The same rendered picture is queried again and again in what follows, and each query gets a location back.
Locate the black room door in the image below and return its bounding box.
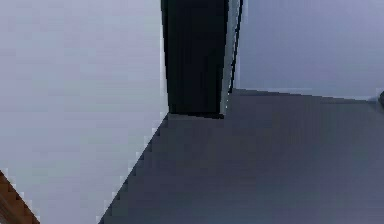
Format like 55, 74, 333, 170
160, 0, 244, 120

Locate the brown wooden furniture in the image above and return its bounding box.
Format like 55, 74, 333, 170
0, 170, 41, 224

